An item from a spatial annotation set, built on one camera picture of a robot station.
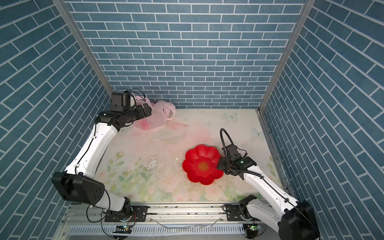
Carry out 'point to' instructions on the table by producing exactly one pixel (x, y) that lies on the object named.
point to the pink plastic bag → (161, 111)
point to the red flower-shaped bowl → (201, 163)
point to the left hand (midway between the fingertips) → (145, 109)
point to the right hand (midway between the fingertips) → (219, 163)
